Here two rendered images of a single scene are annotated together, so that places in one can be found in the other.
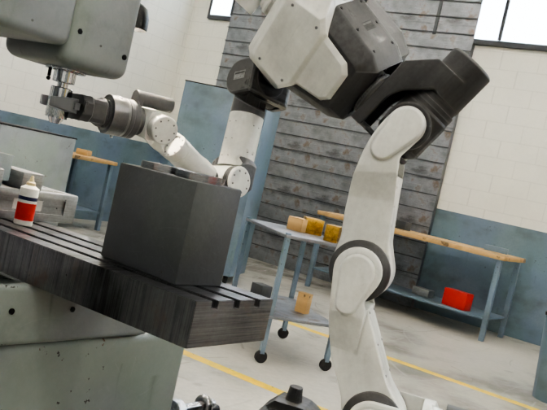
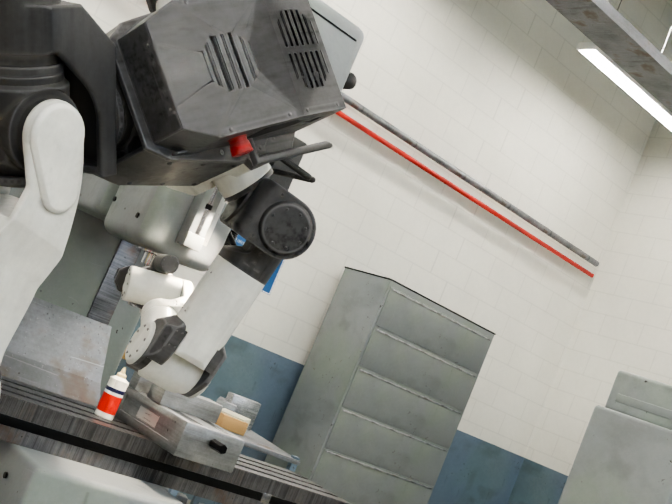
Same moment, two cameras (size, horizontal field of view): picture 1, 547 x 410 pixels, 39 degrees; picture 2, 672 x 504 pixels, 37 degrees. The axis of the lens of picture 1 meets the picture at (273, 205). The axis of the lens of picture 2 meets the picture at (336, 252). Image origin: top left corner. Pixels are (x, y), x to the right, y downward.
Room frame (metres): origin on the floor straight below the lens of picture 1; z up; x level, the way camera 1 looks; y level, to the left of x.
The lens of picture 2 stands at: (2.68, -1.33, 1.22)
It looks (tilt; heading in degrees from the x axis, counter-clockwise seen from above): 7 degrees up; 110
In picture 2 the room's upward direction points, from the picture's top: 23 degrees clockwise
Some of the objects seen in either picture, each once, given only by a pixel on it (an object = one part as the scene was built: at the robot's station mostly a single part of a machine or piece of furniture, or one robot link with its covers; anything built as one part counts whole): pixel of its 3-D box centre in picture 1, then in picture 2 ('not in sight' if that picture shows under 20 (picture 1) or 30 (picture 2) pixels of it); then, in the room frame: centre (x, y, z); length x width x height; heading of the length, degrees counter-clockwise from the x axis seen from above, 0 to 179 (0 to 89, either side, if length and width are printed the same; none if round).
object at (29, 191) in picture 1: (28, 200); (114, 392); (1.68, 0.53, 1.01); 0.04 x 0.04 x 0.11
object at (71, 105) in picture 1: (64, 103); not in sight; (1.63, 0.48, 1.24); 0.06 x 0.02 x 0.03; 128
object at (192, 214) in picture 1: (170, 220); not in sight; (1.47, 0.18, 1.06); 0.22 x 0.12 x 0.20; 50
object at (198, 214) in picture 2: not in sight; (207, 199); (1.75, 0.44, 1.45); 0.04 x 0.04 x 0.21; 57
